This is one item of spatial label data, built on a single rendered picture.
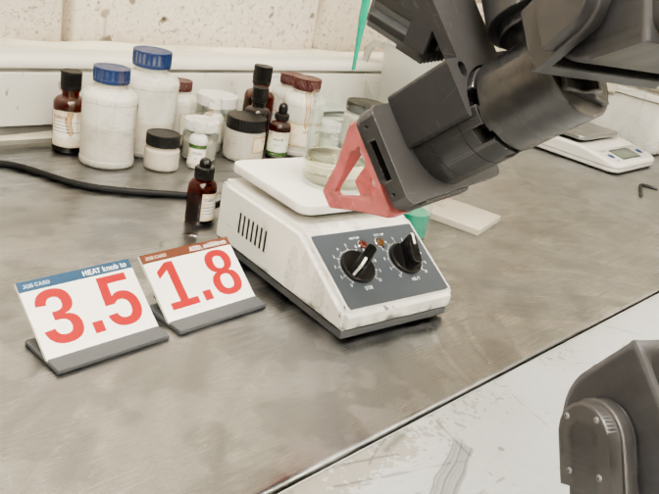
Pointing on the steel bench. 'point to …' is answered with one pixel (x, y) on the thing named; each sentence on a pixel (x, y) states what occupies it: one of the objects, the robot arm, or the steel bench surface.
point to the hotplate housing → (310, 259)
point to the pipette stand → (464, 216)
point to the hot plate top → (285, 183)
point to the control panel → (405, 286)
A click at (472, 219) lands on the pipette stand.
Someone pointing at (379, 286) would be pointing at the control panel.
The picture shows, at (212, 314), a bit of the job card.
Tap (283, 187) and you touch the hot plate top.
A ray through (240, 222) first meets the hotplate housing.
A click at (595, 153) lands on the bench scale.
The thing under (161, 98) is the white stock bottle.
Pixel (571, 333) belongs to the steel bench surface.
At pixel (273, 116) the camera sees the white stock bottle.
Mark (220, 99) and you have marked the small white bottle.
